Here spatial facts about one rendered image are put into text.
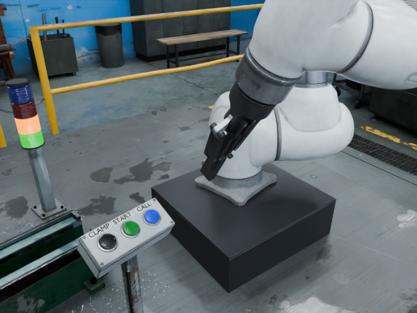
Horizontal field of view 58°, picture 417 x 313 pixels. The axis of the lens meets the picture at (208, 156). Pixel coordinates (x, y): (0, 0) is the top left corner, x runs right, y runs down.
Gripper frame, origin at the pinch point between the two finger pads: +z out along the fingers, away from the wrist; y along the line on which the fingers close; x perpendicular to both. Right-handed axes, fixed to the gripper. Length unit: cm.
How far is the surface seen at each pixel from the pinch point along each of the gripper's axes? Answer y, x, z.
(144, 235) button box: 15.4, 2.2, 10.4
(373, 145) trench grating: -273, 4, 131
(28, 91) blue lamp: 10, -52, 25
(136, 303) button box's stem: 17.3, 8.9, 28.3
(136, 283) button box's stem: 16.7, 6.3, 23.5
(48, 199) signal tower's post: 12, -36, 55
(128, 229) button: 17.6, 0.0, 9.6
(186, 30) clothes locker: -378, -326, 265
